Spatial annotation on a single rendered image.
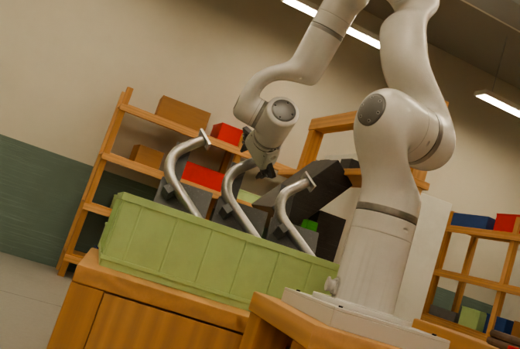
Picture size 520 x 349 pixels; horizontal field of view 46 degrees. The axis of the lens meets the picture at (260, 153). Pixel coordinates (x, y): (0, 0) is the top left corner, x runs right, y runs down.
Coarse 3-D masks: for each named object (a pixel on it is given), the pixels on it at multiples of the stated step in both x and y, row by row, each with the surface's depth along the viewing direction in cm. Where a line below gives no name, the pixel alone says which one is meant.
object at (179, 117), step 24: (120, 96) 730; (120, 120) 685; (168, 120) 705; (192, 120) 721; (216, 144) 719; (240, 144) 734; (96, 168) 716; (144, 168) 689; (192, 168) 719; (288, 168) 751; (216, 192) 723; (240, 192) 736; (72, 240) 663
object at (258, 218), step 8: (240, 176) 179; (232, 184) 177; (240, 184) 178; (232, 192) 176; (216, 208) 173; (248, 208) 175; (216, 216) 172; (232, 216) 173; (248, 216) 174; (256, 216) 175; (264, 216) 176; (224, 224) 172; (232, 224) 172; (256, 224) 174; (264, 224) 174
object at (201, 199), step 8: (176, 144) 176; (184, 160) 174; (176, 168) 173; (184, 168) 174; (176, 176) 172; (160, 184) 170; (184, 184) 171; (160, 192) 169; (192, 192) 171; (200, 192) 172; (208, 192) 172; (160, 200) 168; (168, 200) 168; (176, 200) 169; (192, 200) 170; (200, 200) 171; (208, 200) 171; (176, 208) 168; (200, 208) 170
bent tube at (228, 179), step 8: (248, 160) 176; (232, 168) 174; (240, 168) 175; (248, 168) 176; (224, 176) 173; (232, 176) 173; (224, 184) 171; (224, 192) 171; (224, 200) 170; (232, 200) 170; (232, 208) 169; (240, 208) 170; (240, 216) 168; (240, 224) 169; (248, 224) 168; (248, 232) 167; (256, 232) 168
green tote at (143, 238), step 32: (128, 224) 137; (160, 224) 139; (192, 224) 141; (128, 256) 137; (160, 256) 139; (192, 256) 140; (224, 256) 142; (256, 256) 144; (288, 256) 146; (192, 288) 140; (224, 288) 142; (256, 288) 144; (320, 288) 148
